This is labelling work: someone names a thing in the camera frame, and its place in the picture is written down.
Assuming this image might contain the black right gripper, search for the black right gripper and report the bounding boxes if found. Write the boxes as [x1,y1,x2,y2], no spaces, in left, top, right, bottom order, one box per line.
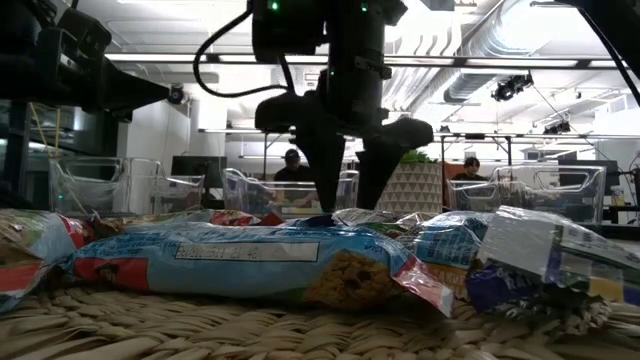
[253,68,435,215]

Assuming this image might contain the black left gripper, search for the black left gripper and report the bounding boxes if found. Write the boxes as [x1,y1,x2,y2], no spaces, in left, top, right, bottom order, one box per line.
[0,26,171,124]

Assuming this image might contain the green orange granola bar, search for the green orange granola bar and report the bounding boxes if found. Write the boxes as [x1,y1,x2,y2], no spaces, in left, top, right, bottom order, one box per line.
[331,206,437,236]

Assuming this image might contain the blue orange granola bar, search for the blue orange granola bar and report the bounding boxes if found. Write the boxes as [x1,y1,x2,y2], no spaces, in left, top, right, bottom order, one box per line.
[412,210,497,299]

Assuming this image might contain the red blue granola bar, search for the red blue granola bar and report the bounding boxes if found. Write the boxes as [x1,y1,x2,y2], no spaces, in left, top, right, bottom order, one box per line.
[0,208,97,314]
[208,209,284,228]

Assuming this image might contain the green brown granola bar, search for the green brown granola bar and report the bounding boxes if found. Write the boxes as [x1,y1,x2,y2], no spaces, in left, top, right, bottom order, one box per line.
[89,209,216,235]

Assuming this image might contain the white green granola bar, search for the white green granola bar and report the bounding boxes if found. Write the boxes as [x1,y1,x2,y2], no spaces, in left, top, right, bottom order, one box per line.
[475,203,640,306]

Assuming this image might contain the black ceiling spotlight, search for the black ceiling spotlight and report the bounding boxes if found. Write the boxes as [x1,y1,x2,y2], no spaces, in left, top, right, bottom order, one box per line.
[490,72,535,104]
[165,83,186,106]
[542,119,572,136]

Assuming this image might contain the person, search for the person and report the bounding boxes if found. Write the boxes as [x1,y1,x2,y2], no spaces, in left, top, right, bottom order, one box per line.
[273,148,314,184]
[452,156,489,182]

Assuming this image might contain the succulent in triangle-pattern pot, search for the succulent in triangle-pattern pot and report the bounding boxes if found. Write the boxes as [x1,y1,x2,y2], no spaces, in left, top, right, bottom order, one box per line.
[374,148,444,214]

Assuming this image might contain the clear plastic bin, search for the clear plastic bin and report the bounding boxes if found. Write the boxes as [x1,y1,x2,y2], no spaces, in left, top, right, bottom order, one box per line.
[222,167,361,220]
[48,155,206,217]
[446,163,607,226]

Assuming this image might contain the black monitor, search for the black monitor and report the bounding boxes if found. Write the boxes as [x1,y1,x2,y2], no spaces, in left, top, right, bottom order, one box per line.
[171,155,229,190]
[557,158,621,190]

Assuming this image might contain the round woven placemat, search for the round woven placemat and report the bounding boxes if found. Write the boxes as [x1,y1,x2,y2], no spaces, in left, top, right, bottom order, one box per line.
[0,282,640,360]

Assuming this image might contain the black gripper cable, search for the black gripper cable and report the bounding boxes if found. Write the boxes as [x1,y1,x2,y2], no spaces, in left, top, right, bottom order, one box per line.
[192,9,297,100]

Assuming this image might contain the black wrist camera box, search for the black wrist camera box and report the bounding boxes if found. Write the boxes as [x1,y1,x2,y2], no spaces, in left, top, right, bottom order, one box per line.
[55,5,113,57]

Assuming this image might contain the black table frame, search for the black table frame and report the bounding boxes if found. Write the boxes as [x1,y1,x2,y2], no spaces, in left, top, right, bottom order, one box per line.
[438,131,515,169]
[260,129,301,177]

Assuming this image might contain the silver ventilation duct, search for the silver ventilation duct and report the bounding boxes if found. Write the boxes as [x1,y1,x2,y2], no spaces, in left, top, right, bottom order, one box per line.
[384,0,531,109]

